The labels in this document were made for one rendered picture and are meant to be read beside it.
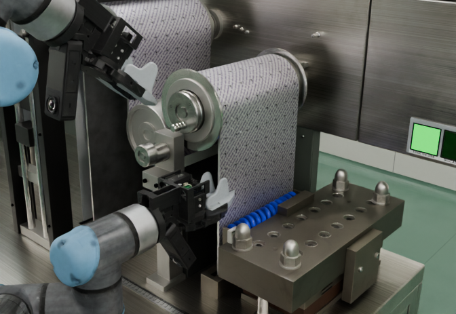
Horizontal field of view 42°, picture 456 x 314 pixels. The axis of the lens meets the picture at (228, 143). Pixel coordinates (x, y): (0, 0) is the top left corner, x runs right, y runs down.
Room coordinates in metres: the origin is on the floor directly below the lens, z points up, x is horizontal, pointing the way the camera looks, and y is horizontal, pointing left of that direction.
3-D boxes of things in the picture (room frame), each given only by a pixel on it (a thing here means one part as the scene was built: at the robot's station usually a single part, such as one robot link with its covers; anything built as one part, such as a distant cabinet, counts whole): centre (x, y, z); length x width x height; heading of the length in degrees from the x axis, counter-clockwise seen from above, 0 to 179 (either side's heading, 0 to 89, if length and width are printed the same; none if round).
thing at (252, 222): (1.04, -0.08, 1.03); 0.21 x 0.04 x 0.03; 139
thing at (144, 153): (0.96, 0.14, 1.18); 0.04 x 0.02 x 0.04; 49
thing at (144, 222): (0.82, 0.14, 1.11); 0.08 x 0.05 x 0.08; 49
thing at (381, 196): (1.10, -0.31, 1.05); 0.04 x 0.04 x 0.04
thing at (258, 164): (1.05, -0.06, 1.11); 0.23 x 0.01 x 0.18; 139
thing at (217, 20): (1.38, 0.07, 1.33); 0.07 x 0.07 x 0.07; 49
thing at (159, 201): (0.87, 0.09, 1.12); 0.12 x 0.08 x 0.09; 139
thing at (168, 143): (0.99, 0.12, 1.05); 0.06 x 0.05 x 0.31; 139
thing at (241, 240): (0.91, -0.03, 1.05); 0.04 x 0.04 x 0.04
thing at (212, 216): (0.91, 0.03, 1.09); 0.09 x 0.05 x 0.02; 138
